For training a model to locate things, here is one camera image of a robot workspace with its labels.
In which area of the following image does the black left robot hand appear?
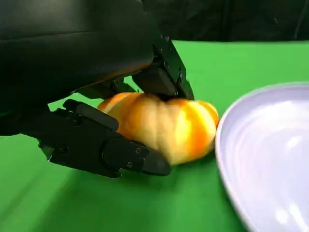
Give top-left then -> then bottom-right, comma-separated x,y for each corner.
0,0 -> 195,179

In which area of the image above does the orange and white bread roll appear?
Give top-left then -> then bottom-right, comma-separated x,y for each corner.
97,91 -> 220,166

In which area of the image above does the green table cloth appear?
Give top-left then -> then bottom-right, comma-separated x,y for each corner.
0,40 -> 309,232

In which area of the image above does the black backdrop curtain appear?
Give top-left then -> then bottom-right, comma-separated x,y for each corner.
141,0 -> 309,42

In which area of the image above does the lilac plate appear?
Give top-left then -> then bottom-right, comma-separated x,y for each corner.
214,81 -> 309,232

